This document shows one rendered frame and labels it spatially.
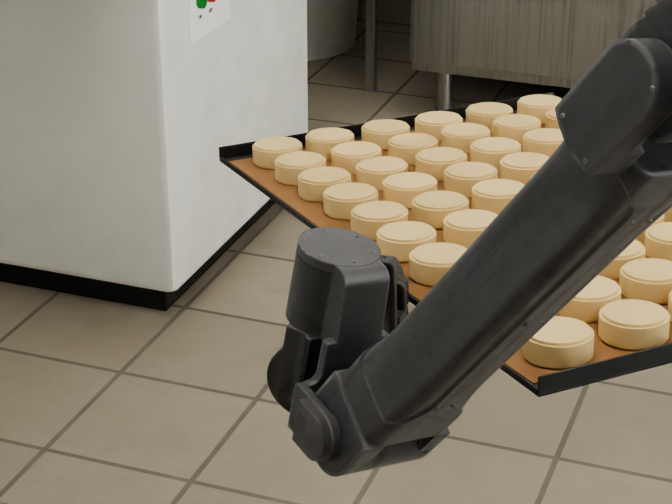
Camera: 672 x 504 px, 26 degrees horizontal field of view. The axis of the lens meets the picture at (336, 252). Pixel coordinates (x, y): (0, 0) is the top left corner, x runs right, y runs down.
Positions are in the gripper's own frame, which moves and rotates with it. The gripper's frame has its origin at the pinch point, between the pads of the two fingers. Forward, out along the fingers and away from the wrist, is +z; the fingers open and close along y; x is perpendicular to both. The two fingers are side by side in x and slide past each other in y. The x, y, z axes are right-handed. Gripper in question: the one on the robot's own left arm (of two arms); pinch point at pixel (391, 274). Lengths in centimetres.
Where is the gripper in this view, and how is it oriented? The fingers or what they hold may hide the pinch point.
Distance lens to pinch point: 117.7
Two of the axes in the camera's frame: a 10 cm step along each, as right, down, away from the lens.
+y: 0.3, 9.2, 3.8
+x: 9.4, 1.0, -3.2
